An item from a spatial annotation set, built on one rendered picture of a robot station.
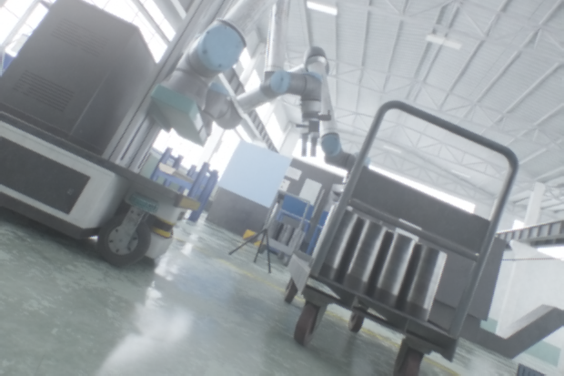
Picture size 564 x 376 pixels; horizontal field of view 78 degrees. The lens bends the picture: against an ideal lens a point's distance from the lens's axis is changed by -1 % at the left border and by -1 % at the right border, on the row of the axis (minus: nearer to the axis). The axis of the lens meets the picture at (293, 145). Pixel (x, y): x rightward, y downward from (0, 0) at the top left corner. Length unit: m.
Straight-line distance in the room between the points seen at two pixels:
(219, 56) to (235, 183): 6.92
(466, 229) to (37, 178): 1.50
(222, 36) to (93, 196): 0.70
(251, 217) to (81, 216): 6.68
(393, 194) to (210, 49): 0.83
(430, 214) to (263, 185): 6.73
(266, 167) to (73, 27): 6.75
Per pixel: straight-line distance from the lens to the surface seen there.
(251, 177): 8.06
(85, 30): 1.64
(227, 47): 1.29
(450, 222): 1.43
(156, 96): 1.40
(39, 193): 1.43
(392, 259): 1.50
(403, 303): 1.55
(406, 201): 1.36
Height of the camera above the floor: 0.32
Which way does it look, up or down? 14 degrees up
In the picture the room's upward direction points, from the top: 24 degrees clockwise
